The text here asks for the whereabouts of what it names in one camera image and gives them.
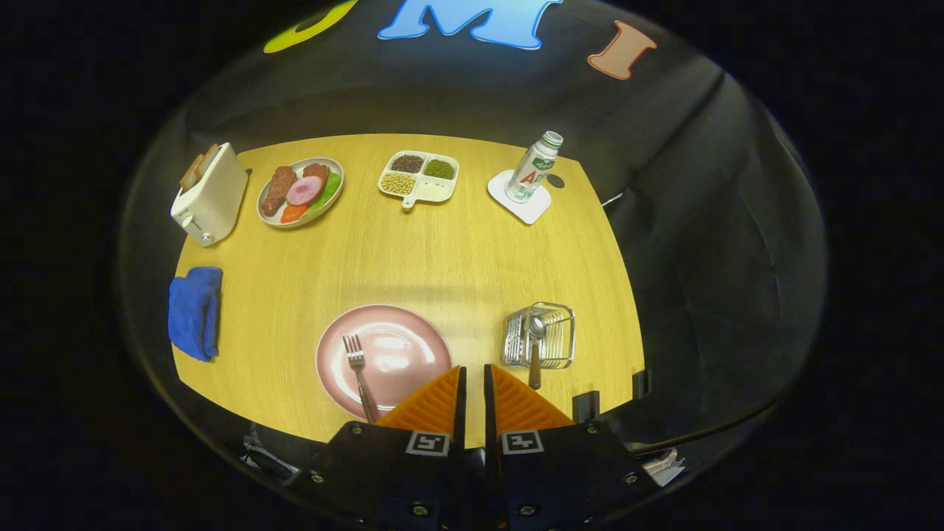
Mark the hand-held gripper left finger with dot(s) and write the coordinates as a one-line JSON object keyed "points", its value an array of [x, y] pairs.
{"points": [[461, 405]]}

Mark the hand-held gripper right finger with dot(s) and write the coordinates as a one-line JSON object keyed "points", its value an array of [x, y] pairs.
{"points": [[488, 405]]}

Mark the round pink plate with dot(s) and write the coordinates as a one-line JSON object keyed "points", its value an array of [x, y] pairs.
{"points": [[398, 346]]}

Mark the black table clamp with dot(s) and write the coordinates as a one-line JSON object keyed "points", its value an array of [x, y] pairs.
{"points": [[585, 407], [641, 385]]}

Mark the white square coaster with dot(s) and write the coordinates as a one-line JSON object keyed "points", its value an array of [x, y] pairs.
{"points": [[527, 212]]}

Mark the white divided dish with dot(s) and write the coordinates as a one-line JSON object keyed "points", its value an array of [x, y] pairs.
{"points": [[441, 190]]}

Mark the pile of yellow soybeans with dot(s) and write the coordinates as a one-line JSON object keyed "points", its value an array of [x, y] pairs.
{"points": [[398, 184]]}

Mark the black round table grommet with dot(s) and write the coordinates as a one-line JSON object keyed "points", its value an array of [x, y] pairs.
{"points": [[556, 181]]}

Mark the white drink bottle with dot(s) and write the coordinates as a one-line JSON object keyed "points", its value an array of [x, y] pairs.
{"points": [[529, 173]]}

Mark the white oval food plate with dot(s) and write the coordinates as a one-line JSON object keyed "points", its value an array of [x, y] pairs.
{"points": [[317, 218]]}

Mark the pile of green beans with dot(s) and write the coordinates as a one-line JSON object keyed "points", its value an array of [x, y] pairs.
{"points": [[439, 169]]}

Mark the pile of dark beans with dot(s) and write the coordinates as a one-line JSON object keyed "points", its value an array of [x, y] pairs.
{"points": [[407, 163]]}

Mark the green lettuce leaf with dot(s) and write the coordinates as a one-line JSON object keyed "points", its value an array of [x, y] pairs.
{"points": [[330, 188]]}

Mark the red tomato slice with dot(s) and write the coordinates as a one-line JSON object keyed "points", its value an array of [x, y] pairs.
{"points": [[293, 213]]}

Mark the pink ham slice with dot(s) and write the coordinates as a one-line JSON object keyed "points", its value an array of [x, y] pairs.
{"points": [[304, 190]]}

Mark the small brown steak piece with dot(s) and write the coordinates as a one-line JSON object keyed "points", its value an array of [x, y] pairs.
{"points": [[316, 171]]}

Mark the large brown steak piece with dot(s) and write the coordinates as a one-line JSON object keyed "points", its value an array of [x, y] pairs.
{"points": [[279, 190]]}

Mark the folded blue cloth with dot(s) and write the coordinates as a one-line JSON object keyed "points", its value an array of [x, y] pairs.
{"points": [[193, 313]]}

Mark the white toaster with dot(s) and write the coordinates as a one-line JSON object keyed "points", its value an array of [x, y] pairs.
{"points": [[214, 199]]}

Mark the toast slice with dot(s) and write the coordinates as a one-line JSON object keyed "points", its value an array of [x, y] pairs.
{"points": [[189, 173], [209, 156]]}

